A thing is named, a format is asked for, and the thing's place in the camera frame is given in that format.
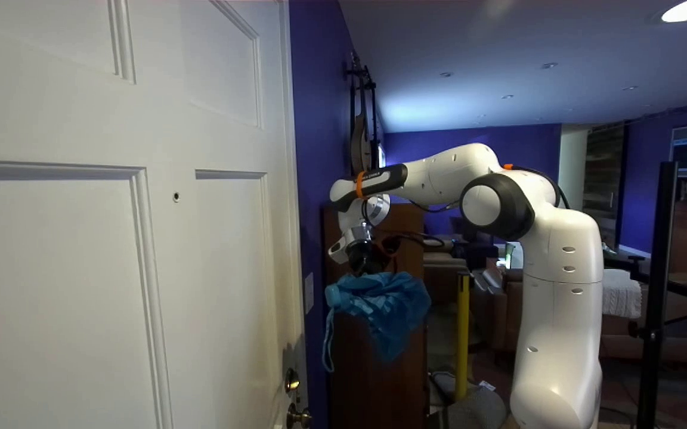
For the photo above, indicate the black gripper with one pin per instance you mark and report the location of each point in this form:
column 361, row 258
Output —
column 370, row 260

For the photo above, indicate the blue fabric bag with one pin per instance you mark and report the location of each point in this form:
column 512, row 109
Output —
column 383, row 310

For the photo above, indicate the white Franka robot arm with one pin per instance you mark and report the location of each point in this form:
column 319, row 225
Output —
column 558, row 270

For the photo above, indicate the round brass door knob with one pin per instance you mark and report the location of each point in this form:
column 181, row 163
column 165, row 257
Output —
column 296, row 416

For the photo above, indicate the white panel door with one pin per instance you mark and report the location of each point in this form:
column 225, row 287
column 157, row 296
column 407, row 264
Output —
column 57, row 277

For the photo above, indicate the tall yellow pole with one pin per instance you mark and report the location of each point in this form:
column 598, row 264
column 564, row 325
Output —
column 464, row 343

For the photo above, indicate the brown wooden cabinet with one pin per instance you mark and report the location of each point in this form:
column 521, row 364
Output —
column 358, row 395

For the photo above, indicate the small brass deadbolt knob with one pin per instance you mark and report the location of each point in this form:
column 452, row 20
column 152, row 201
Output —
column 292, row 383

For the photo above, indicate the grey stand base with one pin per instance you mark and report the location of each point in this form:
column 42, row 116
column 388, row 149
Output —
column 471, row 407

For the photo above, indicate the white covered table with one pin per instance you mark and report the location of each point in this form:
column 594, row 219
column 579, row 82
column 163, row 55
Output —
column 620, row 295

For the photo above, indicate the black stand pole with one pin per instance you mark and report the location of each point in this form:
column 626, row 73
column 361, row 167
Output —
column 655, row 319

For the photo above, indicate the white light switch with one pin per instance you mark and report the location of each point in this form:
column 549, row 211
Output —
column 308, row 292

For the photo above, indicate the black metal wall ornament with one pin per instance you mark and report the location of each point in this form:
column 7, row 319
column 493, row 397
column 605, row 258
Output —
column 358, row 121

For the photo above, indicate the dark wooden wall panel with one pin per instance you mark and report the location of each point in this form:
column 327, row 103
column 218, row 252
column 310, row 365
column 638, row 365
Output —
column 607, row 182

